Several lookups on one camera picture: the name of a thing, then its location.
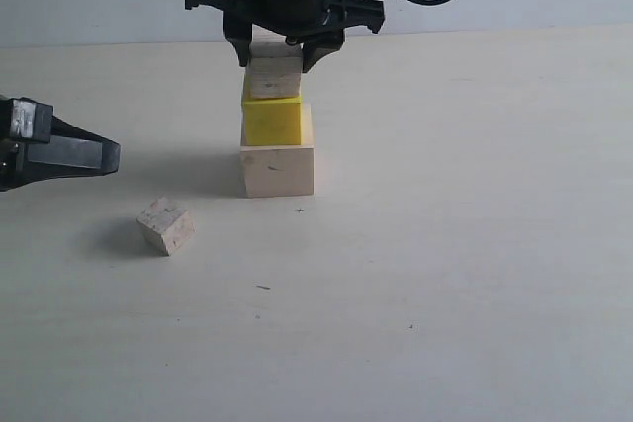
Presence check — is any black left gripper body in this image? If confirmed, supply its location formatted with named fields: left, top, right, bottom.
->
left=1, top=96, right=53, bottom=192

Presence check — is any medium weathered wooden cube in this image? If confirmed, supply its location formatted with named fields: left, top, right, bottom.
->
left=246, top=40, right=303, bottom=99

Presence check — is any yellow cube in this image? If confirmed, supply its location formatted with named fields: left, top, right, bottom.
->
left=241, top=73, right=303, bottom=146

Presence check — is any large pale wooden cube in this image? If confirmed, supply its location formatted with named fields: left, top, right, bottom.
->
left=239, top=103, right=315, bottom=198

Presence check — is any small weathered wooden cube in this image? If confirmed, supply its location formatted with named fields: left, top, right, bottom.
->
left=136, top=197, right=195, bottom=256

